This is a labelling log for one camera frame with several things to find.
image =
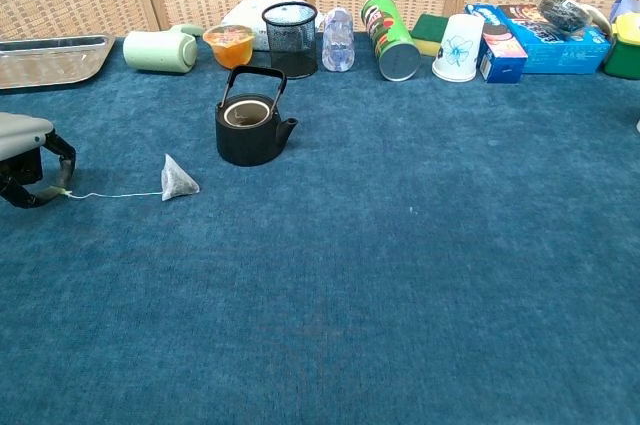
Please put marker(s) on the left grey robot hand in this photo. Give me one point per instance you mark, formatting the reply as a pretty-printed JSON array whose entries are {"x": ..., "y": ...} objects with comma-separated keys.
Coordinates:
[{"x": 22, "y": 137}]

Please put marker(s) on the black cast iron teapot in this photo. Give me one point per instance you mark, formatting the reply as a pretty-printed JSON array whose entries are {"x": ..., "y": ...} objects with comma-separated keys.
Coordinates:
[{"x": 247, "y": 142}]

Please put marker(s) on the shiny metal tray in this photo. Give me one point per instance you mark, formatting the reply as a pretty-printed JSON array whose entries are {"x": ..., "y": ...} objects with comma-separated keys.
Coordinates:
[{"x": 45, "y": 62}]

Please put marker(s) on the light green mug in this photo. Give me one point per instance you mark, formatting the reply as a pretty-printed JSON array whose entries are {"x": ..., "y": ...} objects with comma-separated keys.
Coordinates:
[{"x": 155, "y": 51}]

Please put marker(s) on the orange jelly cup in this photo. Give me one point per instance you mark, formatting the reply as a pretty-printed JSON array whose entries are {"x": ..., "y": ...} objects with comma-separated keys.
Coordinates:
[{"x": 232, "y": 47}]

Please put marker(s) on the white wet wipes pack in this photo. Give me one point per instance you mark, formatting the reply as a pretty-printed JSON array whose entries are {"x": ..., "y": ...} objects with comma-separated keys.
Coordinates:
[{"x": 245, "y": 15}]

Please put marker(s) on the black mesh pen holder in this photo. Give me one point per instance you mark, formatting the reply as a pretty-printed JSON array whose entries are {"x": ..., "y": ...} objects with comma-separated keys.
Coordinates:
[{"x": 291, "y": 45}]

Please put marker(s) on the clear plastic water bottle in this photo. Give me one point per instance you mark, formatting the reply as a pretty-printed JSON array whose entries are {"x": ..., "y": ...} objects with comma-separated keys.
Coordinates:
[{"x": 338, "y": 42}]

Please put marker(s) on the blue table cloth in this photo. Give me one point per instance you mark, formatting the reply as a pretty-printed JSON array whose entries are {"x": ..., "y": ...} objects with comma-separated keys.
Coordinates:
[{"x": 350, "y": 255}]

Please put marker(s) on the green chips can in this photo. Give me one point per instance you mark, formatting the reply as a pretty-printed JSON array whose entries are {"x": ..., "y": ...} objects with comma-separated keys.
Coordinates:
[{"x": 387, "y": 30}]

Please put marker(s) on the green and yellow sponge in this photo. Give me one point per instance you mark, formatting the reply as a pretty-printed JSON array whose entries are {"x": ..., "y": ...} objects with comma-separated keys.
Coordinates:
[{"x": 427, "y": 30}]

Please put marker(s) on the white paper cup blue flower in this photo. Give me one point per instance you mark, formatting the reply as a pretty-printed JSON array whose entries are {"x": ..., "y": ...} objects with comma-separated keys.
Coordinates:
[{"x": 457, "y": 52}]

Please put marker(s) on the blue pink cookie box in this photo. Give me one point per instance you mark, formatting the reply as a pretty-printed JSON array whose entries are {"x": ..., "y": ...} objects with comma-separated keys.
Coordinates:
[{"x": 502, "y": 57}]

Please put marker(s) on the dark brown cookie box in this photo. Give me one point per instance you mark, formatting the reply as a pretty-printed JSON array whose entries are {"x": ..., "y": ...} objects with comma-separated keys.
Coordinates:
[{"x": 520, "y": 12}]

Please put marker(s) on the wide blue snack box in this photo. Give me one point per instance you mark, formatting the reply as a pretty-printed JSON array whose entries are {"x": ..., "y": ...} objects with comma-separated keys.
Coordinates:
[{"x": 565, "y": 52}]

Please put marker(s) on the black wrapped tape roll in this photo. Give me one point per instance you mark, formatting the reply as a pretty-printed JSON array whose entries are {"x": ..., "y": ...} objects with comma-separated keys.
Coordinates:
[{"x": 565, "y": 12}]

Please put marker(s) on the green container yellow lid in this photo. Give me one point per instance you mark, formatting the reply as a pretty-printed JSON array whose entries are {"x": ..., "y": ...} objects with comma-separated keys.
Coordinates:
[{"x": 625, "y": 50}]

